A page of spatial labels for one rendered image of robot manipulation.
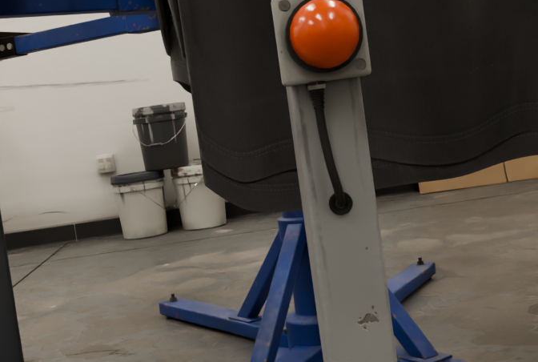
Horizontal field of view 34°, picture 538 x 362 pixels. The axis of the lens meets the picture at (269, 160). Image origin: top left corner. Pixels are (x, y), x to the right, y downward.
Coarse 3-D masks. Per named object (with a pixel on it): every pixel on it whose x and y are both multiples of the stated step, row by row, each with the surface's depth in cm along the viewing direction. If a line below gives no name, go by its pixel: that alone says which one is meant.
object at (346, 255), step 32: (288, 0) 48; (352, 0) 48; (288, 64) 48; (352, 64) 48; (288, 96) 52; (352, 96) 50; (352, 128) 50; (320, 160) 50; (352, 160) 50; (320, 192) 50; (352, 192) 50; (320, 224) 50; (352, 224) 50; (320, 256) 50; (352, 256) 50; (320, 288) 50; (352, 288) 50; (384, 288) 50; (320, 320) 52; (352, 320) 50; (384, 320) 50; (352, 352) 50; (384, 352) 51
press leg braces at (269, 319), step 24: (288, 240) 206; (264, 264) 231; (288, 264) 200; (264, 288) 235; (288, 288) 198; (240, 312) 246; (264, 312) 194; (264, 336) 189; (408, 336) 187; (264, 360) 185; (408, 360) 186; (432, 360) 182
